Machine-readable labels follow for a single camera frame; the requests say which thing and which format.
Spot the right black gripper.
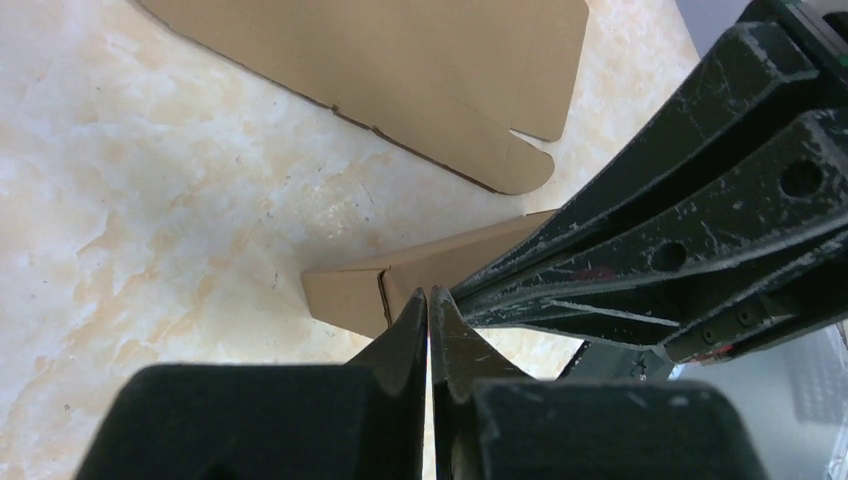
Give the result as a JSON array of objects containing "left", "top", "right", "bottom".
[{"left": 452, "top": 1, "right": 847, "bottom": 363}]

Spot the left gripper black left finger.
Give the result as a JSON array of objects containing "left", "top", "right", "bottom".
[{"left": 77, "top": 290, "right": 428, "bottom": 479}]

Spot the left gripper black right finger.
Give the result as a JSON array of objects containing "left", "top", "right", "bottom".
[{"left": 430, "top": 286, "right": 767, "bottom": 479}]

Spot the brown cardboard box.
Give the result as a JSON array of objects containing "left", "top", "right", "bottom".
[{"left": 301, "top": 210, "right": 553, "bottom": 339}]

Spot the large brown cardboard sheet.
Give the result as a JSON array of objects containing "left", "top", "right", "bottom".
[{"left": 146, "top": 0, "right": 589, "bottom": 195}]

